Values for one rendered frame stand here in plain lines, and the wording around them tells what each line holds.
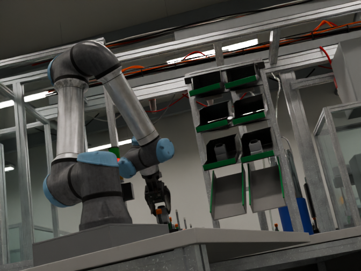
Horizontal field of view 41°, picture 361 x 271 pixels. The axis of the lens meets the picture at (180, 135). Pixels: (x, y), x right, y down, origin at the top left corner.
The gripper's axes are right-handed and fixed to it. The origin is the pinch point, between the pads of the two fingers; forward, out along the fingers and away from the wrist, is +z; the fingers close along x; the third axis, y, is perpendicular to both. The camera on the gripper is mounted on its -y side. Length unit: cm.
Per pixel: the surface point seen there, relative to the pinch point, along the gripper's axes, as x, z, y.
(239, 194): 31.8, -2.0, 1.8
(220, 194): 24.5, -1.2, -2.4
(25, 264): -51, -3, 22
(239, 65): 44, -41, -40
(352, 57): 110, -13, -97
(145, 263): 10, -46, 89
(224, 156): 29.2, -13.9, -10.0
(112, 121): -18, -27, -42
